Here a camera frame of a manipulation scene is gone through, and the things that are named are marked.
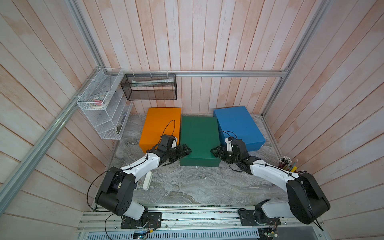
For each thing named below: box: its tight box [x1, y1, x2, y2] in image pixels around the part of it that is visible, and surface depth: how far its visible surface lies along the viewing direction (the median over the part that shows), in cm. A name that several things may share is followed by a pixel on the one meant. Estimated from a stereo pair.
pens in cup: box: [278, 156, 298, 173], surface depth 78 cm
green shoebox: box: [179, 116, 222, 167], surface depth 94 cm
